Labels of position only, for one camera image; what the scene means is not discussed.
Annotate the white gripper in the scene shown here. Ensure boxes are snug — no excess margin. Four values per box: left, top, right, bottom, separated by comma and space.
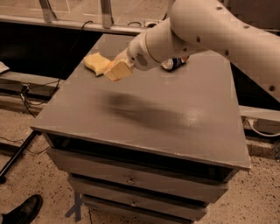
103, 32, 159, 81

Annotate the orange fruit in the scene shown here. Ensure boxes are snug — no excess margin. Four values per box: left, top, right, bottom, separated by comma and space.
105, 60, 115, 71

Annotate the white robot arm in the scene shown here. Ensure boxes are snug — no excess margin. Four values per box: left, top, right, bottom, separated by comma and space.
104, 0, 280, 101

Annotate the yellow sponge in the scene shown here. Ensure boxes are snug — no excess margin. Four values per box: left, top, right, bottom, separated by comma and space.
84, 52, 110, 76

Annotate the blue soda can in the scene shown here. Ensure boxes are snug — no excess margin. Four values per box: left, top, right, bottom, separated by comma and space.
161, 56, 189, 71

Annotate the grey drawer cabinet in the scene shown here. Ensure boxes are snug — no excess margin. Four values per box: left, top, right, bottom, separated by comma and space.
30, 33, 252, 224

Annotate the top grey drawer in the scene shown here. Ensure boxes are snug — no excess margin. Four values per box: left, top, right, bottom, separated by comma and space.
47, 148, 228, 203

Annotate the grey drawer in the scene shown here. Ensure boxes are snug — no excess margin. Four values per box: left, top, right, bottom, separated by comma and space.
47, 148, 228, 203
81, 195, 193, 224
68, 177, 207, 221

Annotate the middle grey drawer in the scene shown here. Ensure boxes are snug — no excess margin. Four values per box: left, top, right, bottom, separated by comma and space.
68, 177, 207, 221

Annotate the bottom grey drawer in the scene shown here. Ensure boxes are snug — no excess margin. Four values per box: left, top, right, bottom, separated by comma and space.
81, 195, 193, 224

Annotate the black tripod leg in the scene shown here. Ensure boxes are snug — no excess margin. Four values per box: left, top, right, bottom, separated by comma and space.
0, 130, 39, 184

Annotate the black shoe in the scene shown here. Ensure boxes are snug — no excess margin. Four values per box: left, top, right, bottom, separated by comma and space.
0, 194, 43, 224

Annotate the black floor cable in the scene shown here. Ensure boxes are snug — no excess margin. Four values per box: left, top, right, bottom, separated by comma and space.
17, 78, 64, 119

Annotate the metal window rail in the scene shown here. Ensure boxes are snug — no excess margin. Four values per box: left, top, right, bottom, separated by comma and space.
0, 15, 146, 36

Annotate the white cable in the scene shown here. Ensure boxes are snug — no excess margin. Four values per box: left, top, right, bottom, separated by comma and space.
247, 116, 280, 138

